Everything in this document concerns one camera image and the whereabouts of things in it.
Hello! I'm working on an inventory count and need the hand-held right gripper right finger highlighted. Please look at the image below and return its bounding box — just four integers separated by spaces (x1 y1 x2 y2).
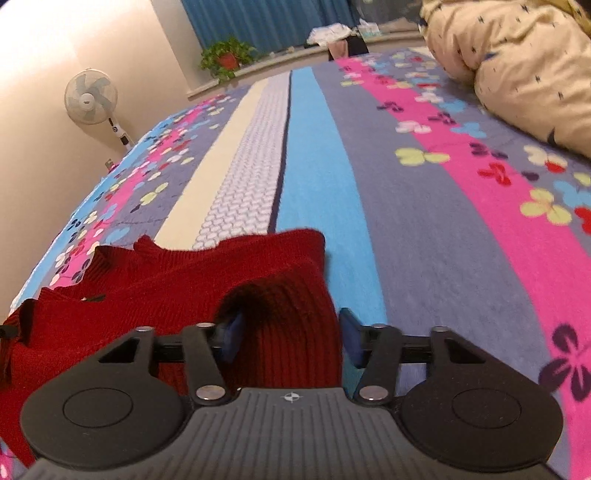
338 307 491 408

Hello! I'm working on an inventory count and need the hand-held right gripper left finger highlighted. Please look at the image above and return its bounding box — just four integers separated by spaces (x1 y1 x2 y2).
98 311 245 408

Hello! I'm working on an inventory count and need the red knitted sweater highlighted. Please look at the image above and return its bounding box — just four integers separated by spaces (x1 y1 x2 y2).
0 228 343 468

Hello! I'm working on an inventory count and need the floral striped fleece blanket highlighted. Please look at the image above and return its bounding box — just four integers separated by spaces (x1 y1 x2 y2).
0 45 591 480

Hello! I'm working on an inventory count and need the white standing fan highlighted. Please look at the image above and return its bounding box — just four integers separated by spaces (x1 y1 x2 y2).
64 68 134 151

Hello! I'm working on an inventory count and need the potted green plant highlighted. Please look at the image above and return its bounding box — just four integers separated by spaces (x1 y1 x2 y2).
198 37 257 85

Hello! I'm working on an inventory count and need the pink and black bag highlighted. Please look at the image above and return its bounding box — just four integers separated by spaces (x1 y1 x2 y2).
327 36 370 62

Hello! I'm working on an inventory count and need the white crumpled cloth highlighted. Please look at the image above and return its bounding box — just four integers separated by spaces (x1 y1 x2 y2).
307 24 353 47

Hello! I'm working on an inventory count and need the blue curtain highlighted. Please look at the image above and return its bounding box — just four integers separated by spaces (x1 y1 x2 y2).
179 0 365 55

